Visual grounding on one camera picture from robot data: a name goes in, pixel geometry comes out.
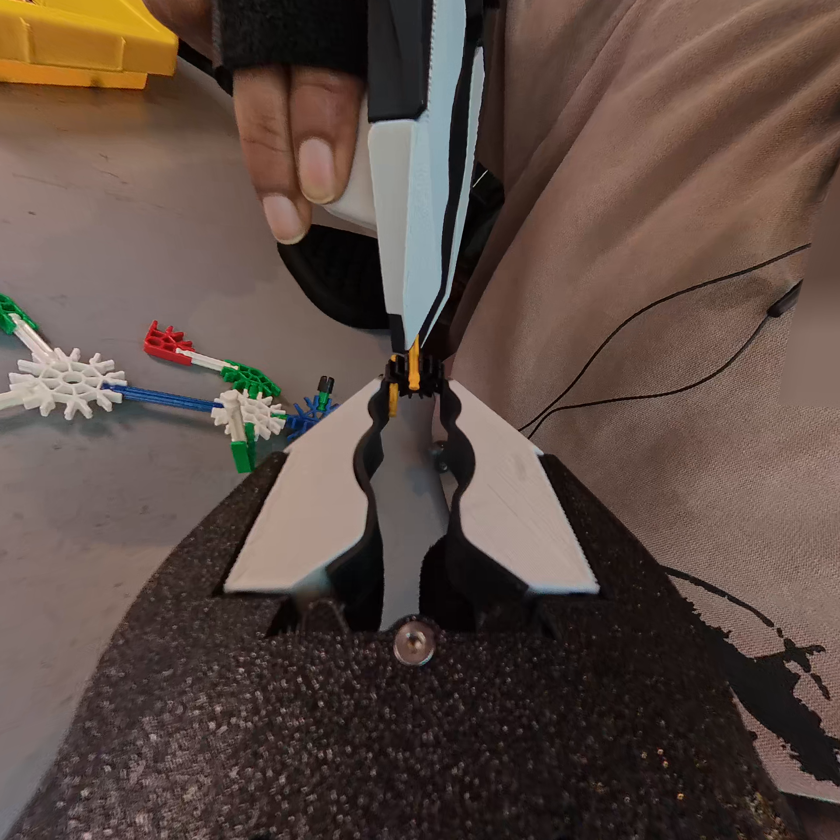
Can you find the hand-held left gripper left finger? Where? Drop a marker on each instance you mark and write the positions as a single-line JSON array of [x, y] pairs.
[[295, 525]]

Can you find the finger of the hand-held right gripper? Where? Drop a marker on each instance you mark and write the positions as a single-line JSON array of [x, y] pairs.
[[407, 223], [475, 118]]

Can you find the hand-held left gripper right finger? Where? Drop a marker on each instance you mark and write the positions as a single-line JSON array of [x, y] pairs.
[[525, 525]]

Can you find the black yellow toy wheel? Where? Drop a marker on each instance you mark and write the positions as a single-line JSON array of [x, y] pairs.
[[407, 372]]

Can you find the yellow plastic bin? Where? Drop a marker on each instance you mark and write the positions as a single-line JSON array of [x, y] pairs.
[[79, 40]]

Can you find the colourful rod connector toy model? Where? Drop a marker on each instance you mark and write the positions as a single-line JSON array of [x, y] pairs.
[[72, 381]]

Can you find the person's right hand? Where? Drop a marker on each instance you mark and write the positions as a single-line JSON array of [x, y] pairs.
[[269, 131]]

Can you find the person's beige printed hoodie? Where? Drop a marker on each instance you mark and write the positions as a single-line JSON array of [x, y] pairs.
[[630, 197]]

